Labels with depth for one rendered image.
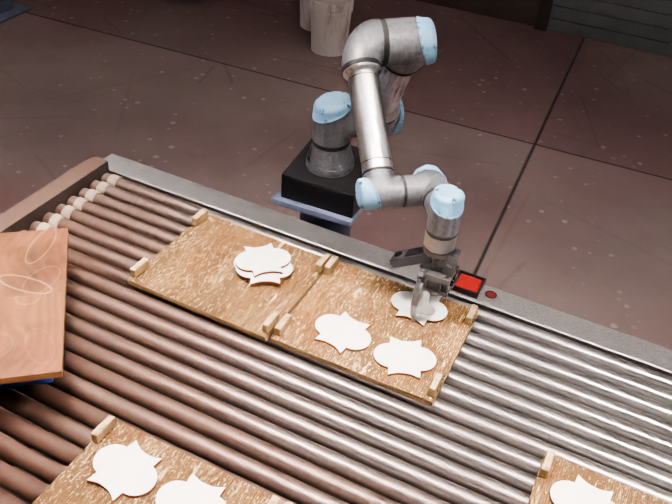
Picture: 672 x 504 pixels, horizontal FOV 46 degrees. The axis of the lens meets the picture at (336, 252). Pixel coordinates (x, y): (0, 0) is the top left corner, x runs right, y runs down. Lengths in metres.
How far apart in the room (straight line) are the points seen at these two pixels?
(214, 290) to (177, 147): 2.50
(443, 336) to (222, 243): 0.66
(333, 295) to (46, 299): 0.69
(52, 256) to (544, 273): 2.44
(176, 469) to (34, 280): 0.59
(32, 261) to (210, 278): 0.43
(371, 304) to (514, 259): 1.91
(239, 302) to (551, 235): 2.37
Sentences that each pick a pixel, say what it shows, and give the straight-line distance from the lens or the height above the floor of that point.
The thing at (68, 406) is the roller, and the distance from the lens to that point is 1.81.
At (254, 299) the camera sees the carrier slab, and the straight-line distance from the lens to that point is 1.98.
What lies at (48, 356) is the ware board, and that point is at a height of 1.04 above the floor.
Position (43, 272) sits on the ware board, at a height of 1.04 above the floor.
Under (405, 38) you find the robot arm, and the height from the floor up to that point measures 1.50.
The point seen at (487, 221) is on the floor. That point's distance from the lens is 4.05.
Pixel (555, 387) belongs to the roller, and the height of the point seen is 0.91.
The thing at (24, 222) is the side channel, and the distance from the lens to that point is 2.32.
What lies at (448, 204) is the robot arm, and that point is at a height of 1.29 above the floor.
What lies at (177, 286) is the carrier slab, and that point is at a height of 0.94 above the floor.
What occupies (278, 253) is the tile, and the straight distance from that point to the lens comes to 2.09.
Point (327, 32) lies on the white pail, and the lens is 5.52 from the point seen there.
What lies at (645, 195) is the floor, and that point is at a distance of 4.61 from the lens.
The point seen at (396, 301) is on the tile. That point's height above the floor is 0.94.
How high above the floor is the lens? 2.24
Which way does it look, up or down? 38 degrees down
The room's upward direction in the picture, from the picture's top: 5 degrees clockwise
